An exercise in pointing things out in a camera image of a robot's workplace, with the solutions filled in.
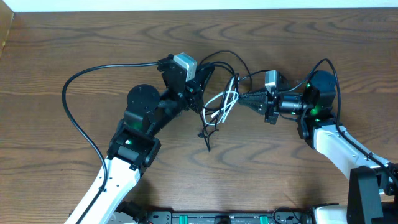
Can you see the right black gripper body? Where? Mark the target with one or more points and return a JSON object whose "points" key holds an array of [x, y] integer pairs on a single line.
{"points": [[273, 109]]}

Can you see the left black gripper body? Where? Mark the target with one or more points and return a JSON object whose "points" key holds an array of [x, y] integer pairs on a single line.
{"points": [[193, 90]]}

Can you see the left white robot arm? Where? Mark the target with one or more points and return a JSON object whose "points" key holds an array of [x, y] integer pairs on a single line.
{"points": [[134, 146]]}

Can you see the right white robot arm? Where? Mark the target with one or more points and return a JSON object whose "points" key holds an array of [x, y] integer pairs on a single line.
{"points": [[369, 174]]}

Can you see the cardboard side panel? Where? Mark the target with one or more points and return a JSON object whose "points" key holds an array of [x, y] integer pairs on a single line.
{"points": [[6, 19]]}

